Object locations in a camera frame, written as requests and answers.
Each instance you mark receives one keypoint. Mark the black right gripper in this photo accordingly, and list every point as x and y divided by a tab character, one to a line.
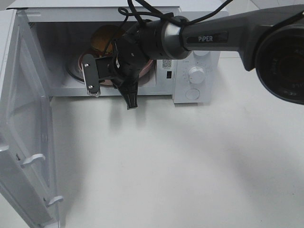
122	68

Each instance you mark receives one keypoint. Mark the pink round plate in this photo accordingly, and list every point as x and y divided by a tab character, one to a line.
143	72

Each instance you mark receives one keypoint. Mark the burger with sesame-free bun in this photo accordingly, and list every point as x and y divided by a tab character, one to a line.
101	40

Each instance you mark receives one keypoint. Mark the round door release button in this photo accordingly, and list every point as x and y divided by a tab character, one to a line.
193	94

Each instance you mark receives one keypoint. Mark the white timer knob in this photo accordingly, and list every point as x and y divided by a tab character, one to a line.
196	75

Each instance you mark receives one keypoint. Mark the white microwave door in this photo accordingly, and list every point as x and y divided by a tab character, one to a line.
27	158

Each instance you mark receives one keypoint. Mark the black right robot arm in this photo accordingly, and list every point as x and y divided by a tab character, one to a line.
271	41

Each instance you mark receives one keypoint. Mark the white warning label sticker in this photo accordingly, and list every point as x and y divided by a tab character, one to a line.
166	64

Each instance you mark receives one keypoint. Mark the white microwave oven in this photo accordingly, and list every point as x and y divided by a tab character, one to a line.
63	28

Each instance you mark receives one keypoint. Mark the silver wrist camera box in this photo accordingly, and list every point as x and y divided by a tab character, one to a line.
94	94

